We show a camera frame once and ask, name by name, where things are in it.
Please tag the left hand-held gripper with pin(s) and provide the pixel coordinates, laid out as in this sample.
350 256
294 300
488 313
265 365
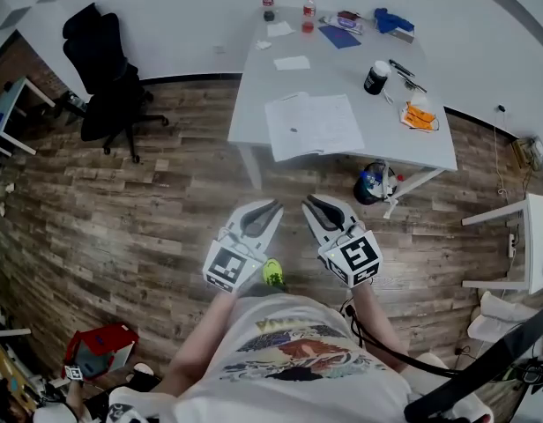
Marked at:
227 264

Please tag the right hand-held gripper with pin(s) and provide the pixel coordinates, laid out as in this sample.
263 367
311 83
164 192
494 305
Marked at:
357 258

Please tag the white booklet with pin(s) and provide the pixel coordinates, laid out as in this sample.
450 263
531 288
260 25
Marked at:
315 126

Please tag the person's left forearm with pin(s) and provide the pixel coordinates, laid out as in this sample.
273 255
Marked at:
201 342

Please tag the person's right forearm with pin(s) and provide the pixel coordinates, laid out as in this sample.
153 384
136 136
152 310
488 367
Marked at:
379 324

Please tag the black trash bin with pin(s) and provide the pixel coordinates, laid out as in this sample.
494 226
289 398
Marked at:
368 190

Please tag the person's left green shoe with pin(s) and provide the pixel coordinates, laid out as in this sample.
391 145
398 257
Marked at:
273 271

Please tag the orange packet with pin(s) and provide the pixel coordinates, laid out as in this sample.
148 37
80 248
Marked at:
419 117

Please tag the white table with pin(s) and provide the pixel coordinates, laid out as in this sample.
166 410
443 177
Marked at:
333 77

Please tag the black jar with white lid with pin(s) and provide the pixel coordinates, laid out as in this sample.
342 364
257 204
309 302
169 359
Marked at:
375 79

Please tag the person's white printed shirt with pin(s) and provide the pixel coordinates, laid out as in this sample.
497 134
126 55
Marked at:
298 377

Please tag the metal tool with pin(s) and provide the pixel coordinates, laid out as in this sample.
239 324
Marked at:
412 83

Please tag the white paper sheet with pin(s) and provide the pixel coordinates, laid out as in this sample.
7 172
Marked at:
292 63

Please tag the black pen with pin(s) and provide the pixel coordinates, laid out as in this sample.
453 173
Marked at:
401 68

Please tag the crumpled white tissue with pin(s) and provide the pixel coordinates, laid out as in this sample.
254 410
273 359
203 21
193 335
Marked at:
263 45

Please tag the white power strip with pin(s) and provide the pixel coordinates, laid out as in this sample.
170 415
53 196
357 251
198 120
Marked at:
512 246

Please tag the white bag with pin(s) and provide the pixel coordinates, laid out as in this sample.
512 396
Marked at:
496 320

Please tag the red box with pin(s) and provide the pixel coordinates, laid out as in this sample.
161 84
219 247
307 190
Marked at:
99 337

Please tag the folded white napkin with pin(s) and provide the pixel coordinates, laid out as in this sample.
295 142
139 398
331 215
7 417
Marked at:
280 29

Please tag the white and blue tube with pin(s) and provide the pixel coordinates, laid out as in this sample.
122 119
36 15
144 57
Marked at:
346 25

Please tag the black office chair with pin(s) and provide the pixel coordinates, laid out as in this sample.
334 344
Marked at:
104 86

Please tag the red drink bottle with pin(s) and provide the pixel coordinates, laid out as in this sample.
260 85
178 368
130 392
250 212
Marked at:
309 16

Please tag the dark red wallet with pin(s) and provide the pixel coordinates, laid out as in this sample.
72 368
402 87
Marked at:
348 15

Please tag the wooden box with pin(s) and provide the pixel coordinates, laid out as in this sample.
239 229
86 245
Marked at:
529 152

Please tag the blue cloth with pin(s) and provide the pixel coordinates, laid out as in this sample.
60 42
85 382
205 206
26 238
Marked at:
390 20

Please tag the dark cola bottle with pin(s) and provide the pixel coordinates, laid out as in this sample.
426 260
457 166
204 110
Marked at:
268 2

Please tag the small white desk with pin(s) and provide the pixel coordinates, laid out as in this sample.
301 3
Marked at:
7 108

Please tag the yellow cardboard board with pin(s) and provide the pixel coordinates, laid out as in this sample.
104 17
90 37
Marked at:
11 373

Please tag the white desk frame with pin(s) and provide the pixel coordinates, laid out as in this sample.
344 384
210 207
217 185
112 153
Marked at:
540 236

